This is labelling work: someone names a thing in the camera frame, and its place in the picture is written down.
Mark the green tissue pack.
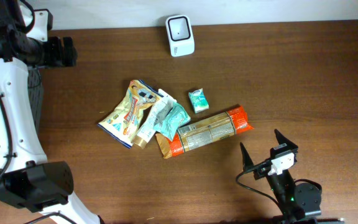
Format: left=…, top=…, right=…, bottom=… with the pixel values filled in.
left=188, top=88, right=209, bottom=113

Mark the mint green wipes pouch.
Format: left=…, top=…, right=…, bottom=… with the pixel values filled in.
left=153, top=101, right=191, bottom=141

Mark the yellow snack bag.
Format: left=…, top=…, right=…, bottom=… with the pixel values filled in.
left=98, top=80, right=163, bottom=149

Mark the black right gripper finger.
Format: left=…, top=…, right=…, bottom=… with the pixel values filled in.
left=240, top=142, right=254, bottom=172
left=274, top=129, right=298, bottom=149

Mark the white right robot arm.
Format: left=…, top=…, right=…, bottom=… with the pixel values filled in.
left=236, top=129, right=323, bottom=223

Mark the black camera cable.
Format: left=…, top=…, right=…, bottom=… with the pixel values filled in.
left=235, top=160, right=284, bottom=215

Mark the orange spaghetti package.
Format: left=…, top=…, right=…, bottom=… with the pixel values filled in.
left=156, top=106, right=253, bottom=159

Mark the white cream tube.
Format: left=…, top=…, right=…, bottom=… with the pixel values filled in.
left=132, top=89, right=177, bottom=149

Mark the white barcode scanner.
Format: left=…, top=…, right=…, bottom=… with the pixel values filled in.
left=165, top=15, right=195, bottom=57

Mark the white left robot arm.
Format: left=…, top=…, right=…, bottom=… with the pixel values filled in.
left=0, top=1, right=102, bottom=223

